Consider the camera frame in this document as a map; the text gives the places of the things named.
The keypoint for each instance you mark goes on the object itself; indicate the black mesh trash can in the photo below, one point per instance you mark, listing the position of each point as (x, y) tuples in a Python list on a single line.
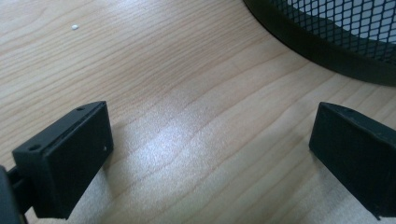
[(311, 49)]

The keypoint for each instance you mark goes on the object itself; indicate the small white crumb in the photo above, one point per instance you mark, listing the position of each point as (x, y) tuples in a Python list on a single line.
[(75, 27)]

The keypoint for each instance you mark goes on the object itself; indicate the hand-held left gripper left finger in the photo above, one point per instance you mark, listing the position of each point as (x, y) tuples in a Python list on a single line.
[(62, 161)]

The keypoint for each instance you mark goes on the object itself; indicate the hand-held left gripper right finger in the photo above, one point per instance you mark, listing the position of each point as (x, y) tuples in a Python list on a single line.
[(355, 155)]

